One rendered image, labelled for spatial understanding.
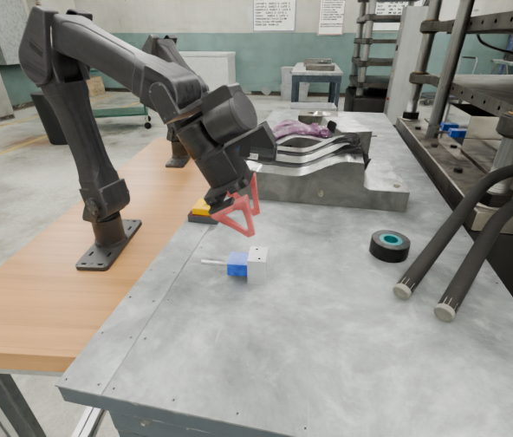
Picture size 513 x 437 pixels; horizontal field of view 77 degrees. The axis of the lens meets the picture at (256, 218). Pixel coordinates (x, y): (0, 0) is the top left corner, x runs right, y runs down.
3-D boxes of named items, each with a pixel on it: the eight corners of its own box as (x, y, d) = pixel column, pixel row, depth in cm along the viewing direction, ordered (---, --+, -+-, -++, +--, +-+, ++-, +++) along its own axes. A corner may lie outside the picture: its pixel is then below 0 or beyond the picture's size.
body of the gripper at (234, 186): (251, 169, 59) (230, 133, 56) (242, 192, 50) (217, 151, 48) (222, 184, 61) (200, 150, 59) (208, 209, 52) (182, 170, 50)
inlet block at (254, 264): (199, 279, 64) (197, 257, 61) (205, 264, 68) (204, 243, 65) (265, 284, 62) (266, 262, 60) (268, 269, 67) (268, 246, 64)
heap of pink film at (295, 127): (269, 145, 123) (269, 124, 119) (263, 133, 138) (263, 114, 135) (335, 142, 125) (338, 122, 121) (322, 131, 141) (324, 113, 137)
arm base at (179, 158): (193, 132, 132) (177, 132, 132) (180, 146, 114) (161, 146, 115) (195, 151, 136) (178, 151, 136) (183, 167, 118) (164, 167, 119)
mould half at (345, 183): (227, 197, 97) (225, 153, 90) (247, 166, 119) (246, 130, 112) (405, 212, 88) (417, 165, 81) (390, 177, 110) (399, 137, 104)
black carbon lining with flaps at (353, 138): (251, 169, 97) (251, 138, 93) (261, 153, 111) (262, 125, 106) (372, 178, 91) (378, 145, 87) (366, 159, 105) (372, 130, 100)
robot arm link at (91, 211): (128, 185, 71) (108, 180, 73) (95, 200, 64) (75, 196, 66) (133, 210, 74) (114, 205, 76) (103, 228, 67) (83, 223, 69)
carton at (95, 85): (74, 96, 754) (69, 78, 734) (90, 93, 808) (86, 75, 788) (91, 97, 748) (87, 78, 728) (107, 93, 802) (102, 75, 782)
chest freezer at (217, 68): (237, 95, 772) (236, 51, 726) (230, 101, 705) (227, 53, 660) (176, 94, 792) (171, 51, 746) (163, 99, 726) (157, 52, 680)
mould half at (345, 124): (239, 163, 122) (238, 134, 117) (237, 144, 144) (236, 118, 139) (367, 159, 126) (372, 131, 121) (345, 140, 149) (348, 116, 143)
